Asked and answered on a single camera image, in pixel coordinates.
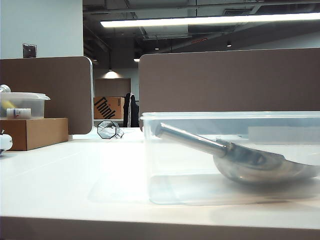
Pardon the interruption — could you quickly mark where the metal ice scoop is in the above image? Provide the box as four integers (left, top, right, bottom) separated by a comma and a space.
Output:
155, 122, 320, 186

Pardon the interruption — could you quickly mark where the printed orange cardboard box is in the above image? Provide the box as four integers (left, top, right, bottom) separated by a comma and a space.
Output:
93, 96, 125, 120

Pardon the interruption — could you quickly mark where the plain brown cardboard box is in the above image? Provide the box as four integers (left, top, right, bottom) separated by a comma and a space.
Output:
0, 117, 69, 152

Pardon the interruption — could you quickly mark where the black jacket on chair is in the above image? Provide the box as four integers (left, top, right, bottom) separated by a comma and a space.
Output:
122, 91, 140, 128

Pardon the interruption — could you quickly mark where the octagonal black-rimmed glass cup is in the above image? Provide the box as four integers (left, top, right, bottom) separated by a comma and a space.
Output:
96, 119, 125, 140

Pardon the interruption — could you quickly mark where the rectangular transparent plastic container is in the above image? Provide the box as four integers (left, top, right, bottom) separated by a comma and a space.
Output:
139, 111, 320, 206

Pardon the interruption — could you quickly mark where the hanging pendant lamp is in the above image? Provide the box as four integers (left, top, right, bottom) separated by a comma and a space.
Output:
104, 69, 120, 79

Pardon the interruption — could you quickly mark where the brown desk partition panel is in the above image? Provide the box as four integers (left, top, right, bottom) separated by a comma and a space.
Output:
138, 47, 320, 132
0, 56, 94, 136

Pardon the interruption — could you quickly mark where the long ceiling light strip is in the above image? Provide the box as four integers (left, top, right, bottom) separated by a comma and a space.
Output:
100, 12, 320, 28

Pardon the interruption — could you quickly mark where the round transparent plastic container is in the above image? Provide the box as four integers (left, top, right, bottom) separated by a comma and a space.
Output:
0, 91, 51, 120

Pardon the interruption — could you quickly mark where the small white labelled bottle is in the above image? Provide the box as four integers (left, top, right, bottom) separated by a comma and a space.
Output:
6, 107, 33, 118

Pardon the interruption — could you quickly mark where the white black remote controller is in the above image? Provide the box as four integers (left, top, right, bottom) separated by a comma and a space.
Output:
0, 129, 13, 156

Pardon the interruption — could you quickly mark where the metal wall switch plate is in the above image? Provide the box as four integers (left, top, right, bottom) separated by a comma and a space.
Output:
22, 43, 38, 59

